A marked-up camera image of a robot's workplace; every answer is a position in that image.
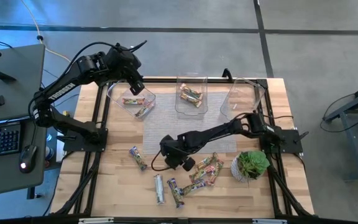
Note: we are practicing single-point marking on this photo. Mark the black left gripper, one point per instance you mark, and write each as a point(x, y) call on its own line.
point(129, 67)

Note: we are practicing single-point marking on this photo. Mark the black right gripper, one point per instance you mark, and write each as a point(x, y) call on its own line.
point(171, 151)

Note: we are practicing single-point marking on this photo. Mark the purple-ended granola bar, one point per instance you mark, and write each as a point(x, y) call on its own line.
point(138, 158)

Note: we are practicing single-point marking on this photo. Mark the red-ended granola bar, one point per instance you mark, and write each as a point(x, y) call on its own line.
point(201, 174)
point(206, 161)
point(215, 172)

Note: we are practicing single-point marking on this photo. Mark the purple oatmeal raisin granola bar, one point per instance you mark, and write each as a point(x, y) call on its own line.
point(176, 193)

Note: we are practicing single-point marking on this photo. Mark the clear plastic bin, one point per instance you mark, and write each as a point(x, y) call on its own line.
point(191, 110)
point(238, 96)
point(120, 93)

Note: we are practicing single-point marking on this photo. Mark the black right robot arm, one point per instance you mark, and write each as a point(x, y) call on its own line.
point(213, 133)

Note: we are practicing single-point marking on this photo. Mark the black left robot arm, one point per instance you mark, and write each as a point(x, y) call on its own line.
point(61, 87)

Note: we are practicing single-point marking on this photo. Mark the grey woven placemat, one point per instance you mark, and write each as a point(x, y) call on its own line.
point(157, 130)

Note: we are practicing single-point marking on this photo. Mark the potted green succulent plant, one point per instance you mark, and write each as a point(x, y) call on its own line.
point(252, 163)

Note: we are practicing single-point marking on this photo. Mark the black table clamp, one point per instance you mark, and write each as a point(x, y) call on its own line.
point(227, 74)

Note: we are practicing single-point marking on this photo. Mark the grey desk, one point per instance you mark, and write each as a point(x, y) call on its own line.
point(11, 68)

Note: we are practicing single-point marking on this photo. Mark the small black block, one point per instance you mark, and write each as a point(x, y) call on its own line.
point(5, 76)

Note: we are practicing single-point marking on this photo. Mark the black computer mouse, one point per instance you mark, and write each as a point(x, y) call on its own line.
point(28, 157)

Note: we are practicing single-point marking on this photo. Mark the dark side table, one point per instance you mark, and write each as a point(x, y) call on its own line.
point(348, 146)

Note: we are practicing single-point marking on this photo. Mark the black aluminium table frame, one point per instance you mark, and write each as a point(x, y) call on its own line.
point(166, 80)

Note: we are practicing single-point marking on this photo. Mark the silver edge bracket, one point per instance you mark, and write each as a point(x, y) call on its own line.
point(95, 220)
point(269, 221)

